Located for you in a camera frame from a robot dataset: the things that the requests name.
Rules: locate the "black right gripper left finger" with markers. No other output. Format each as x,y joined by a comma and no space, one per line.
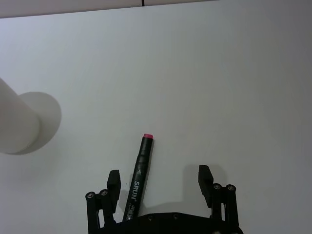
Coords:
113,192

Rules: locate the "white paper cup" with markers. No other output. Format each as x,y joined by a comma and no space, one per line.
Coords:
17,124

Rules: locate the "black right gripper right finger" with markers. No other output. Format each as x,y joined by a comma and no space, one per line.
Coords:
206,185

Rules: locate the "black marker with pink end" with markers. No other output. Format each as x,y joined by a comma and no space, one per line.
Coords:
140,175

